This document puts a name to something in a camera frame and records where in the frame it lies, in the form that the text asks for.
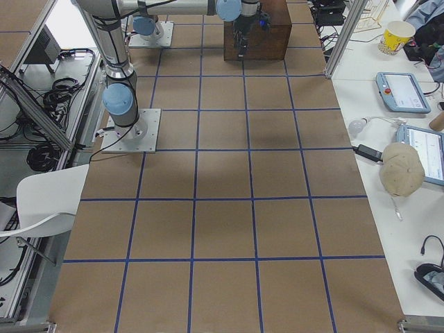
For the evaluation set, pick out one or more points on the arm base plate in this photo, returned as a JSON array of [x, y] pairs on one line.
[[141, 138], [153, 35]]

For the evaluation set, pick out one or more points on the black power adapter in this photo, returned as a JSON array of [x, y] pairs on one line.
[[368, 153]]

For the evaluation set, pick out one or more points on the beige baseball cap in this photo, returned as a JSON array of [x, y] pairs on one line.
[[402, 172]]

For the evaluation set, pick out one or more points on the cardboard tube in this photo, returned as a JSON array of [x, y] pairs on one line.
[[437, 124]]

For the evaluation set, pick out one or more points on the blue teach pendant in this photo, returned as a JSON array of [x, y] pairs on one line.
[[400, 92], [429, 145]]

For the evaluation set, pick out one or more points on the white light bulb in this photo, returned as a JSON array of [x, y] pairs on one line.
[[357, 126]]

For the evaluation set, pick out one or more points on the dark brown wooden cabinet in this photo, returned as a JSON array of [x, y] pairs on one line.
[[262, 45]]

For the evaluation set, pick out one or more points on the gold wire rack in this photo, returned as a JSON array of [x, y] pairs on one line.
[[371, 15]]

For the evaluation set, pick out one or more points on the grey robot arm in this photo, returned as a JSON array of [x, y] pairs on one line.
[[104, 19], [228, 32]]

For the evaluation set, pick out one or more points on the grey metal box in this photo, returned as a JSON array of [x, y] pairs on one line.
[[45, 51]]

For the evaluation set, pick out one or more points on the lower blue teach pendant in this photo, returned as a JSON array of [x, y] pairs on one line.
[[429, 145]]

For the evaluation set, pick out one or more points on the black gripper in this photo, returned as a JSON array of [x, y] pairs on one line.
[[242, 26]]

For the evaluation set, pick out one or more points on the yellow popcorn bucket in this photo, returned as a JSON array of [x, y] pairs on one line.
[[395, 36]]

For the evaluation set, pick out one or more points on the upper blue teach pendant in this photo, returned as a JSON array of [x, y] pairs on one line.
[[400, 92]]

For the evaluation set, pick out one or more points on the white plastic chair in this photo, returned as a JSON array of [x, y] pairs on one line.
[[47, 203]]

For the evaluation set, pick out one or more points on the aluminium frame post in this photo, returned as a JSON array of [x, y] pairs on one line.
[[349, 26]]

